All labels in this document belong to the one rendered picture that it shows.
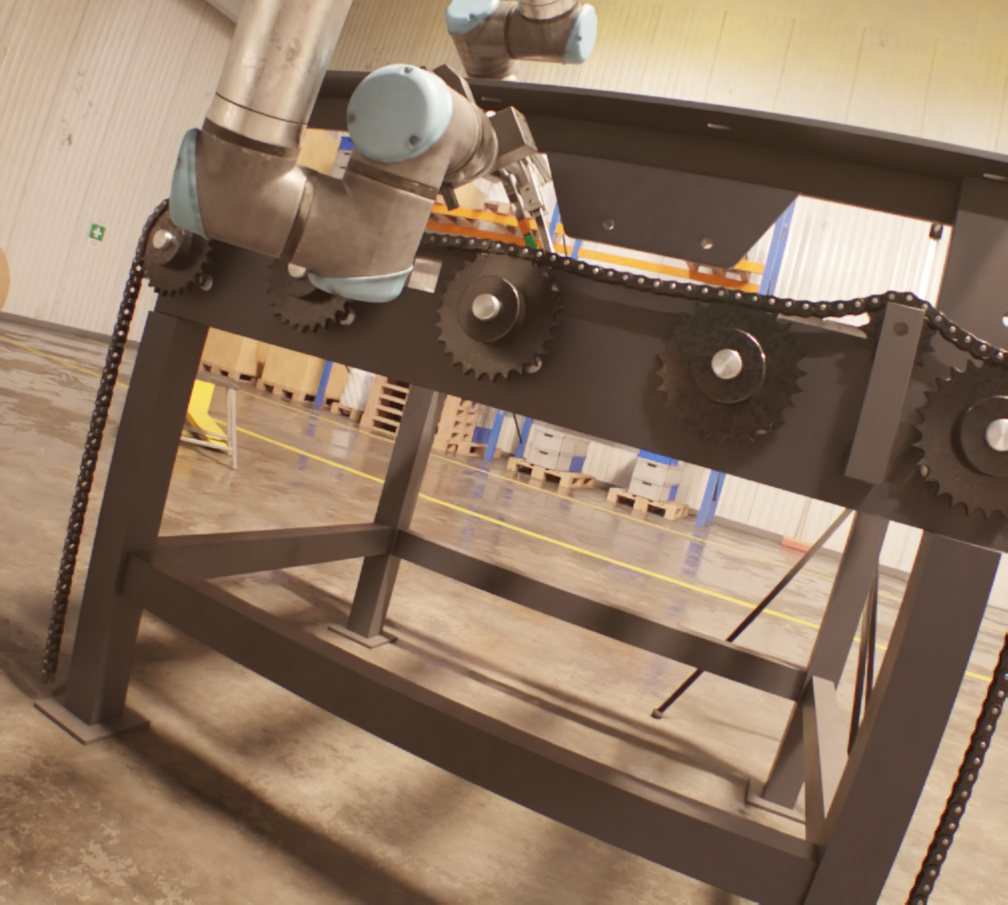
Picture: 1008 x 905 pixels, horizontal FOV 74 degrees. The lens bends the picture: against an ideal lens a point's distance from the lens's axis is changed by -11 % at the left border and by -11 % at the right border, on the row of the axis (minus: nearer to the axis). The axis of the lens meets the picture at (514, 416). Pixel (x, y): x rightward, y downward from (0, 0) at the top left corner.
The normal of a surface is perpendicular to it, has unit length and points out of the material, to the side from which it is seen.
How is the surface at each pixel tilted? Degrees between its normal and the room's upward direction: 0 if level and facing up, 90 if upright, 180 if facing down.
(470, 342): 90
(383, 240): 105
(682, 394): 90
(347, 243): 110
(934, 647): 90
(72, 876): 0
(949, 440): 90
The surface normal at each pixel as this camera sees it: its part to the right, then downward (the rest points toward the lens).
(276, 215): 0.27, 0.43
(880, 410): -0.36, -0.09
